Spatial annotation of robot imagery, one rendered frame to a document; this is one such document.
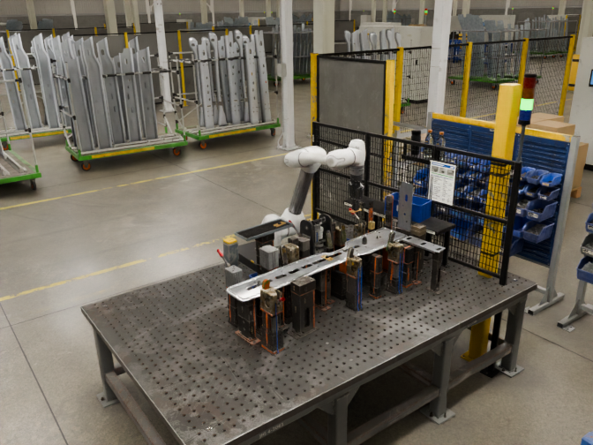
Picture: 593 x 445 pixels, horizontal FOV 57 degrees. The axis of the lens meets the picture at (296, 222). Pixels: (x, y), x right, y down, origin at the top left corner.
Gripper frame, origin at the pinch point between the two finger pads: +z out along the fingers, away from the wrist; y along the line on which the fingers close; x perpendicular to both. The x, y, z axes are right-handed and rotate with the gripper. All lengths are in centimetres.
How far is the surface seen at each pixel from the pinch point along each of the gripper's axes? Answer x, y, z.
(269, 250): -59, -11, 19
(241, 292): -90, 5, 30
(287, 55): 383, -579, -44
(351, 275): -20.1, 18.8, 35.8
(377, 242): 17.2, 3.6, 29.3
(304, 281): -59, 21, 27
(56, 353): -158, -163, 130
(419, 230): 47, 14, 25
